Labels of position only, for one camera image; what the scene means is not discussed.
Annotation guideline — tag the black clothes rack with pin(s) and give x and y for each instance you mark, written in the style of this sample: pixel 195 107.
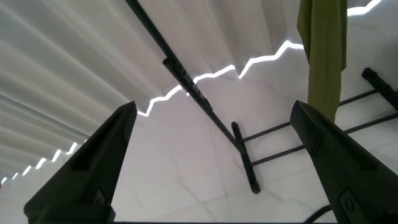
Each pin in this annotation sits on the black clothes rack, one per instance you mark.
pixel 186 79

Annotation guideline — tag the white curtain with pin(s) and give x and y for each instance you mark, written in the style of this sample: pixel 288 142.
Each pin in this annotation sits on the white curtain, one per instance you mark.
pixel 93 62

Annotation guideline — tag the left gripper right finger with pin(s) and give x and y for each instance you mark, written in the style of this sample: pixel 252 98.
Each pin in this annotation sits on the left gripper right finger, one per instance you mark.
pixel 351 171

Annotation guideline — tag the green printed shirt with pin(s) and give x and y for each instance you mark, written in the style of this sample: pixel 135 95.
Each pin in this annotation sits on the green printed shirt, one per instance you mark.
pixel 323 46

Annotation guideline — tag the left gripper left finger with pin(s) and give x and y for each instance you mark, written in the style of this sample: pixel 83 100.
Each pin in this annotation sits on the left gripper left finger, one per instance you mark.
pixel 90 174

